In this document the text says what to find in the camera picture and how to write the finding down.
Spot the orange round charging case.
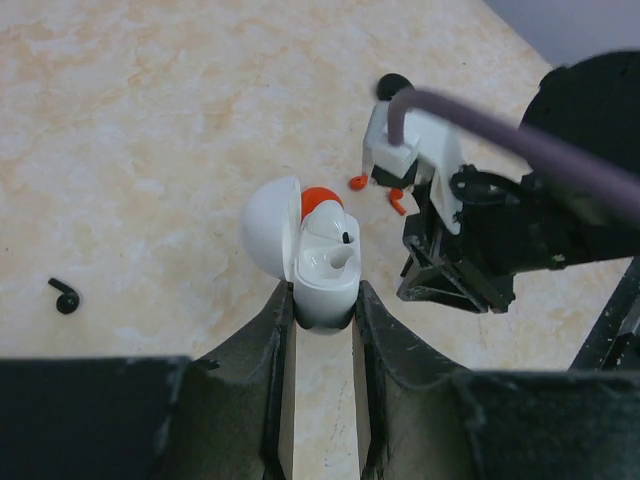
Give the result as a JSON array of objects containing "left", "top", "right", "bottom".
[{"left": 301, "top": 186, "right": 344, "bottom": 220}]

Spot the black round charging case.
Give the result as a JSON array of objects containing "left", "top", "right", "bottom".
[{"left": 375, "top": 73, "right": 413, "bottom": 101}]

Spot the white charging case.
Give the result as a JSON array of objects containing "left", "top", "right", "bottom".
[{"left": 239, "top": 176, "right": 362, "bottom": 334}]

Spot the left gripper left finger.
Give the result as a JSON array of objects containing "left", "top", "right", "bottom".
[{"left": 164, "top": 281, "right": 296, "bottom": 479}]

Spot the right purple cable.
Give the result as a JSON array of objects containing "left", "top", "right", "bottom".
[{"left": 387, "top": 87, "right": 640, "bottom": 224}]

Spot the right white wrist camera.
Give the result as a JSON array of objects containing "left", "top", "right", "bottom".
[{"left": 362, "top": 101, "right": 464, "bottom": 235}]

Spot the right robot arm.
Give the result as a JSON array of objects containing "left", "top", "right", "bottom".
[{"left": 388, "top": 51, "right": 639, "bottom": 313}]

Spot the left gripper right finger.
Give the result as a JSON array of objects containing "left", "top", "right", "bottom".
[{"left": 352, "top": 281, "right": 475, "bottom": 479}]

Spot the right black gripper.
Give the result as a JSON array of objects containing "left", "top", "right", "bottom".
[{"left": 397, "top": 165, "right": 575, "bottom": 313}]

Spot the orange earbud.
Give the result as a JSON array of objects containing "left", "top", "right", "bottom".
[
  {"left": 389, "top": 188, "right": 407, "bottom": 216},
  {"left": 349, "top": 175, "right": 369, "bottom": 191}
]

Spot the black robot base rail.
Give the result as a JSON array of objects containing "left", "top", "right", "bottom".
[{"left": 570, "top": 257, "right": 639, "bottom": 372}]

